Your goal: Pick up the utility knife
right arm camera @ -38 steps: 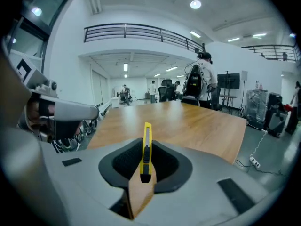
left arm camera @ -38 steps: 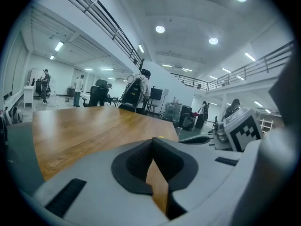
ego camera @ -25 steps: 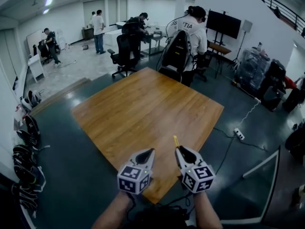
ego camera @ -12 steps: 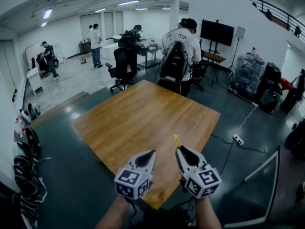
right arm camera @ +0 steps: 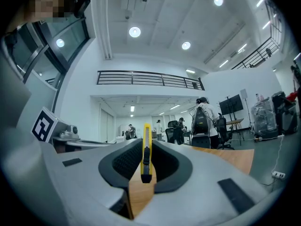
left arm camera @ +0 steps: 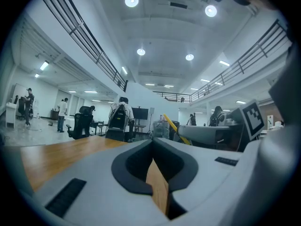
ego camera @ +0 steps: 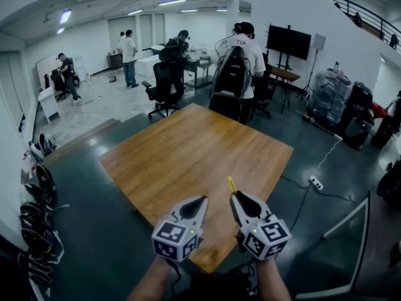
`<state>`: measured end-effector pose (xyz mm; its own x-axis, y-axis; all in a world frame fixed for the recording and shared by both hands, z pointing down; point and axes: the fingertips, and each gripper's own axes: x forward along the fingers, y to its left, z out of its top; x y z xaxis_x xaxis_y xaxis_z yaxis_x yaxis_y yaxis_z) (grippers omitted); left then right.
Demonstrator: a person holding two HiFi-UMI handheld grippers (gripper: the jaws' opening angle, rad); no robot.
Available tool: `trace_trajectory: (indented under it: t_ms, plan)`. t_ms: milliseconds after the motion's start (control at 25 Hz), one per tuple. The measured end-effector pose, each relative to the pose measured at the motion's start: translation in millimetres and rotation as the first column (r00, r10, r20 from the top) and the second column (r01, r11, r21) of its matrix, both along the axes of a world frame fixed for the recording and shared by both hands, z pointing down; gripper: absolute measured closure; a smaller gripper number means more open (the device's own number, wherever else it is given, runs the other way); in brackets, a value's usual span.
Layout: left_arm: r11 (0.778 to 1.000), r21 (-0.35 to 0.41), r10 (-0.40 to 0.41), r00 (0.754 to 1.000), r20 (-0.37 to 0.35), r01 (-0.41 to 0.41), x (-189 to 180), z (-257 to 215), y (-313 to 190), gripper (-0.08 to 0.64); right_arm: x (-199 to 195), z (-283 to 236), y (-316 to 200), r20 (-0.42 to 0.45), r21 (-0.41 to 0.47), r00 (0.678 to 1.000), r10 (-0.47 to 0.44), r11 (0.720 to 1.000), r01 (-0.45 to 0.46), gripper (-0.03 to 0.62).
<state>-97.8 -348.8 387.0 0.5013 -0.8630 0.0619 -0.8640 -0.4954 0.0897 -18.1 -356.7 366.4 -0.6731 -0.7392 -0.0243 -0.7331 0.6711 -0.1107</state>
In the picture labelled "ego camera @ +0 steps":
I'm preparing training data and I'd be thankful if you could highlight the black office chair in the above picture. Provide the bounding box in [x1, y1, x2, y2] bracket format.
[49, 68, 69, 101]
[254, 61, 274, 119]
[141, 60, 186, 120]

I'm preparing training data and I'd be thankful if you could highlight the plastic wrapped pallet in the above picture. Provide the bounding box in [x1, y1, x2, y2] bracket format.
[308, 61, 354, 130]

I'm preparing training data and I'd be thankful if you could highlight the wooden table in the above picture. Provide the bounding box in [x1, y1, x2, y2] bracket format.
[98, 102, 294, 274]

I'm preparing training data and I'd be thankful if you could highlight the small wooden desk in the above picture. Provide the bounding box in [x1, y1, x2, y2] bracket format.
[269, 66, 302, 114]

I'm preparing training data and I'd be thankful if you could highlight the black balcony railing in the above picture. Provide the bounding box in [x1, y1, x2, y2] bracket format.
[314, 0, 401, 52]

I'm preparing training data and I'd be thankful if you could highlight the black television on stand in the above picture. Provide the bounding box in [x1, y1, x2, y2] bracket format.
[265, 24, 312, 71]

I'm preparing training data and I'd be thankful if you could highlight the black floor cable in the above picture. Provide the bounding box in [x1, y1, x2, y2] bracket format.
[279, 174, 357, 233]

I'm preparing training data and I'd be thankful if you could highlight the black machine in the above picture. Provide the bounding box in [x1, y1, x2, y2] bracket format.
[339, 82, 376, 151]

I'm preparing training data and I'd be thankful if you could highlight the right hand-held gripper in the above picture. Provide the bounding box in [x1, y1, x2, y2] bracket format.
[229, 191, 292, 260]

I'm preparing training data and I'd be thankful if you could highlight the brown cabinet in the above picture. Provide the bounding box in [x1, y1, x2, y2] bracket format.
[106, 52, 123, 71]

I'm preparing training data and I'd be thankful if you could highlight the white backpack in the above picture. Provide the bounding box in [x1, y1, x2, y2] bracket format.
[28, 132, 61, 163]

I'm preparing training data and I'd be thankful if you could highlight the white power cable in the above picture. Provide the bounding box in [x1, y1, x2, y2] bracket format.
[308, 117, 344, 177]

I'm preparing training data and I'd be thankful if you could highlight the white power strip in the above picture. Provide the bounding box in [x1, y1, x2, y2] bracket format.
[308, 174, 325, 191]

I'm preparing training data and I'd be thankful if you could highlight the white panel on tripod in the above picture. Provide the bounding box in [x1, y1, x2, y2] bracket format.
[302, 33, 327, 102]

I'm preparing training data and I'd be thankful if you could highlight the person's right forearm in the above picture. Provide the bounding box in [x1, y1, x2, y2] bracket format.
[255, 258, 292, 301]

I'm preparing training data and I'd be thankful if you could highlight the black backpack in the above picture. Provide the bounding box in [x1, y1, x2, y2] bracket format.
[18, 227, 65, 296]
[33, 164, 58, 201]
[19, 201, 53, 232]

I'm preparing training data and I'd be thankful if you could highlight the person's left forearm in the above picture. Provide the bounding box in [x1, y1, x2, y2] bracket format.
[127, 257, 176, 301]

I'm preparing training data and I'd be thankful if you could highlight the red table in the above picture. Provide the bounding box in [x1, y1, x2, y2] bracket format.
[370, 101, 393, 120]

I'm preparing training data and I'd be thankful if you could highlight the black bag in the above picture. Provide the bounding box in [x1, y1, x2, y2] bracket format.
[375, 159, 401, 213]

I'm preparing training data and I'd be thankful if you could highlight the person's dark clothing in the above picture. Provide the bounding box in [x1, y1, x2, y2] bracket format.
[169, 267, 261, 301]

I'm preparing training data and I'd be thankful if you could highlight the black desk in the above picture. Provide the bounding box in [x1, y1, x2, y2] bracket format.
[182, 55, 217, 90]

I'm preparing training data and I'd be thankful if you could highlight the whiteboard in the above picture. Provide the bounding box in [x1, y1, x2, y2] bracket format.
[34, 54, 61, 89]

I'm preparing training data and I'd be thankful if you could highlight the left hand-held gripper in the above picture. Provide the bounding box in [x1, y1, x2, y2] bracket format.
[151, 195, 209, 263]

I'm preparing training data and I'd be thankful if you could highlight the small white table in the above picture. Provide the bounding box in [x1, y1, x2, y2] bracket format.
[37, 86, 61, 124]

